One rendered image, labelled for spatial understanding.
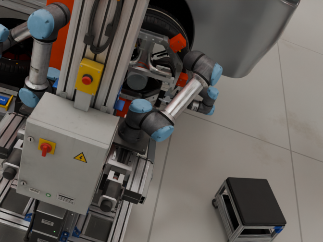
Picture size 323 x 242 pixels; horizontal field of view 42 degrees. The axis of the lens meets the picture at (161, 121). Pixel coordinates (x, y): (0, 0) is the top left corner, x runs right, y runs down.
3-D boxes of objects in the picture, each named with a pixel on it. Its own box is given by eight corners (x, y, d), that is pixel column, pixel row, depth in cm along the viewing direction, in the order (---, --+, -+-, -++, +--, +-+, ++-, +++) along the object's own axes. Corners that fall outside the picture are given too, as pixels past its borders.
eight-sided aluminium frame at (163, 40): (165, 105, 308) (191, 43, 273) (164, 110, 303) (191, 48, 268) (92, 83, 299) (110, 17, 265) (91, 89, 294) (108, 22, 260)
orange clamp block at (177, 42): (175, 47, 277) (186, 40, 273) (174, 54, 271) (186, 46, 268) (168, 39, 274) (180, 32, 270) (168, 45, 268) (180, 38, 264)
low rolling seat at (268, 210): (209, 201, 331) (226, 174, 310) (248, 202, 344) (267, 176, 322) (225, 251, 302) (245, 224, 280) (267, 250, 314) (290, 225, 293)
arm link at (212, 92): (202, 85, 263) (195, 98, 270) (215, 95, 259) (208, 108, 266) (208, 81, 268) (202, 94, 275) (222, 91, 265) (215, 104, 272)
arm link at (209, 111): (215, 101, 274) (210, 111, 280) (199, 96, 272) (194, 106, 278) (216, 109, 268) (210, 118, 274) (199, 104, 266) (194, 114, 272)
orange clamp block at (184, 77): (175, 78, 294) (188, 82, 295) (175, 85, 288) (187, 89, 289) (179, 71, 289) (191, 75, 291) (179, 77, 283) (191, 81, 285)
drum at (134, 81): (146, 75, 292) (152, 59, 283) (143, 93, 276) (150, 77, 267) (127, 69, 290) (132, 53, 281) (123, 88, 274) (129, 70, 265)
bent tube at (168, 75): (171, 62, 277) (177, 49, 270) (170, 79, 262) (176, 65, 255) (145, 54, 274) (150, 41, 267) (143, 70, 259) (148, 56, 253)
